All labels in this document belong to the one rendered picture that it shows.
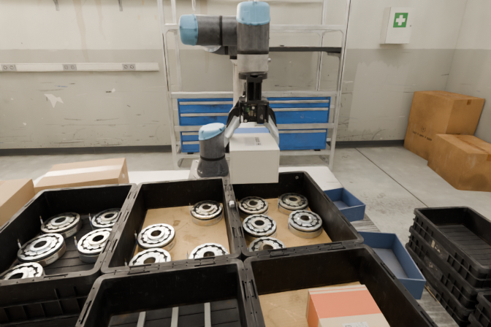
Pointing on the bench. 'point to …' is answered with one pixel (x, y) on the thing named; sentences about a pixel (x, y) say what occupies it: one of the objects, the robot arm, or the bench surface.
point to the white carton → (253, 156)
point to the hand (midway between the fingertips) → (251, 145)
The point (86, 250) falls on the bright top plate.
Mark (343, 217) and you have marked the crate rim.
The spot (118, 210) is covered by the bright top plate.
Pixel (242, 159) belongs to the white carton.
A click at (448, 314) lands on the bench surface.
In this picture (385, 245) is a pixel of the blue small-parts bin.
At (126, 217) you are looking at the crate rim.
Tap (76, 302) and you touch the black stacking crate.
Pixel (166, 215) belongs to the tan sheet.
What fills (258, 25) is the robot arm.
